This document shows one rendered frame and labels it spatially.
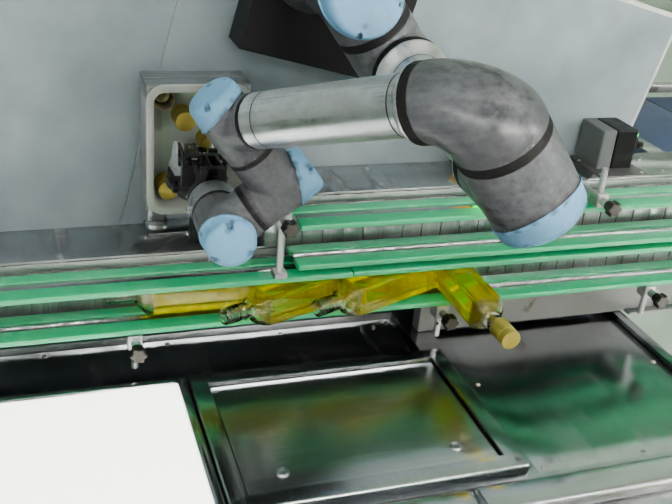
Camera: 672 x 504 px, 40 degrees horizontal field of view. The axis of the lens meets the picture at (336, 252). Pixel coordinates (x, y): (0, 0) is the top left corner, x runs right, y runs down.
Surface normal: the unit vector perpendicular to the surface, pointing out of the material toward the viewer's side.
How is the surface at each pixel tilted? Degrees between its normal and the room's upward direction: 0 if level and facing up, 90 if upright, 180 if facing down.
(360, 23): 5
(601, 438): 90
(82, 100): 0
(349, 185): 90
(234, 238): 1
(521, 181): 17
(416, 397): 90
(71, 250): 90
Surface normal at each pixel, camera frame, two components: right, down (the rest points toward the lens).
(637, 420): 0.08, -0.89
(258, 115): -0.66, 0.04
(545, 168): 0.51, 0.32
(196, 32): 0.32, 0.44
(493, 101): -0.01, -0.18
